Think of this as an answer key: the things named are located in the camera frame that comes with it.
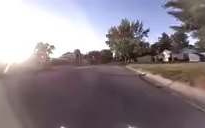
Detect dark bushes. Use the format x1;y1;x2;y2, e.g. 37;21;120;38
84;49;114;65

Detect large green tree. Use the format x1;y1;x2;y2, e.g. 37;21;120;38
105;18;151;64

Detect grey asphalt road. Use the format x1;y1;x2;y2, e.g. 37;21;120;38
0;63;205;128

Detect small tree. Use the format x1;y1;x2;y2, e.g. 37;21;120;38
33;41;56;66

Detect white house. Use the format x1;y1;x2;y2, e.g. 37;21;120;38
158;48;202;63

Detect dark trees behind house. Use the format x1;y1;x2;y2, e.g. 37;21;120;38
149;31;191;56

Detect pale concrete kerb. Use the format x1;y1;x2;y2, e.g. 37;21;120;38
124;64;205;116

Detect grass lawn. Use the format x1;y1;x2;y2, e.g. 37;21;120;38
129;61;205;90

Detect overhanging tree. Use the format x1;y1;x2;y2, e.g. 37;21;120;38
163;0;205;51

